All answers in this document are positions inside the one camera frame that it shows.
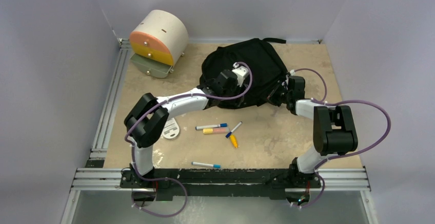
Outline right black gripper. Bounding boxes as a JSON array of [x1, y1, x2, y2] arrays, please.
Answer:
[[260, 80, 292, 107]]

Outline black student backpack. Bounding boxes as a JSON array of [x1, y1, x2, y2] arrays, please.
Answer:
[[199, 38, 287, 110]]

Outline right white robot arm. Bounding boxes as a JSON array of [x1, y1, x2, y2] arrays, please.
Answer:
[[283, 76, 358, 187]]

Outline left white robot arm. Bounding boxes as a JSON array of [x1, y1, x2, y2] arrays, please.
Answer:
[[124, 66, 252, 188]]

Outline yellow pink highlighter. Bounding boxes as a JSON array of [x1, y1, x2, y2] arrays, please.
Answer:
[[203, 127, 229, 135]]

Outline upright white marker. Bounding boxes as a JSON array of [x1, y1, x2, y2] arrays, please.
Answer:
[[225, 121, 243, 138]]

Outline white marker blue cap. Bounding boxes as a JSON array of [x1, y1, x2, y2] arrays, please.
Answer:
[[195, 123, 227, 130]]

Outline white oval label card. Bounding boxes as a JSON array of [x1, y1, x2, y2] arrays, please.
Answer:
[[162, 118, 180, 140]]

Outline cream round drawer cabinet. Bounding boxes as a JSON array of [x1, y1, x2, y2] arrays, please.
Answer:
[[129, 10, 189, 78]]

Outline white marker lying lower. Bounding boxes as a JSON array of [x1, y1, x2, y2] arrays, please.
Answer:
[[191, 161, 221, 169]]

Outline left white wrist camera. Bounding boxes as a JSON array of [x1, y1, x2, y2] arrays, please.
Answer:
[[231, 66, 250, 87]]

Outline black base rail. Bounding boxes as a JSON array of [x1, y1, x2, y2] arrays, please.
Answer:
[[120, 165, 321, 201]]

